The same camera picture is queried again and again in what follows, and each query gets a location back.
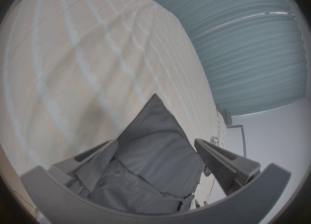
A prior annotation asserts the white printed pillow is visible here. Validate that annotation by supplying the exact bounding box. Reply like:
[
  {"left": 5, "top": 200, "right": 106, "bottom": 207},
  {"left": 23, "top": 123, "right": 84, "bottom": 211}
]
[{"left": 217, "top": 111, "right": 229, "bottom": 149}]

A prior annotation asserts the bed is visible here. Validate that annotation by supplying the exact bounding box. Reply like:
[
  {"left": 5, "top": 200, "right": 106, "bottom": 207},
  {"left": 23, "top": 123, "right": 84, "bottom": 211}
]
[{"left": 0, "top": 0, "right": 249, "bottom": 210}]

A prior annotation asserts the grey bedside table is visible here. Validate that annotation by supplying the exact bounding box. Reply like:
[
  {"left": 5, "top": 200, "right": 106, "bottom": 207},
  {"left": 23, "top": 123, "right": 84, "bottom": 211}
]
[{"left": 216, "top": 103, "right": 233, "bottom": 126}]

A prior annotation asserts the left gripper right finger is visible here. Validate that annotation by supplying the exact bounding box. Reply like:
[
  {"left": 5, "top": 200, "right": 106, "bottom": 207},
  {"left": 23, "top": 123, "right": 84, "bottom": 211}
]
[{"left": 194, "top": 138, "right": 262, "bottom": 193}]

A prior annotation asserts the black sleeveless top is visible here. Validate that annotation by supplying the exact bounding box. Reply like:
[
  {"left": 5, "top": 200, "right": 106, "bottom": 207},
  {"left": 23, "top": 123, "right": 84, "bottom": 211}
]
[{"left": 87, "top": 94, "right": 207, "bottom": 213}]

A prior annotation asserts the blue-green curtain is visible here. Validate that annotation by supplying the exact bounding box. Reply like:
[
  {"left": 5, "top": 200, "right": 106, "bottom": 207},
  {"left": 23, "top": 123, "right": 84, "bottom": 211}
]
[{"left": 132, "top": 0, "right": 308, "bottom": 117}]

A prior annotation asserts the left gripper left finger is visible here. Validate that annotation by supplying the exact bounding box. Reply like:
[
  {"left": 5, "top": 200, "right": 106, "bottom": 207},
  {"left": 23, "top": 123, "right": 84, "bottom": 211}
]
[{"left": 50, "top": 139, "right": 119, "bottom": 193}]

